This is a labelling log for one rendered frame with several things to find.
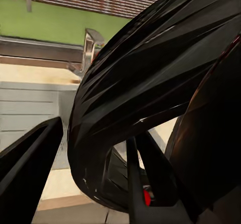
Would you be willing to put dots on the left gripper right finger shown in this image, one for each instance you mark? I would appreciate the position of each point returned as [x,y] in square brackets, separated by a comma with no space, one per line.
[175,204]

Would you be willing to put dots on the countertop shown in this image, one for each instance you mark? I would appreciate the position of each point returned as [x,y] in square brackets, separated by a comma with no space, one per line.
[60,189]

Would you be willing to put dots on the drop in sink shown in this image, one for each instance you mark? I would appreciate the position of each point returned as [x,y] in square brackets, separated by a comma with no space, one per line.
[24,105]

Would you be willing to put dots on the electric kettle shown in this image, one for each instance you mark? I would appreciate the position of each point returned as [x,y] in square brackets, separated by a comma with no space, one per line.
[177,58]

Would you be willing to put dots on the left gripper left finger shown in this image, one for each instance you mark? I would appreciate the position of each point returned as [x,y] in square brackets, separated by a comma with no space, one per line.
[24,168]

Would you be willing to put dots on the fixed window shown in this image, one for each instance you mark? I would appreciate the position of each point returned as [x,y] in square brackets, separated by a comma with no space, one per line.
[51,33]

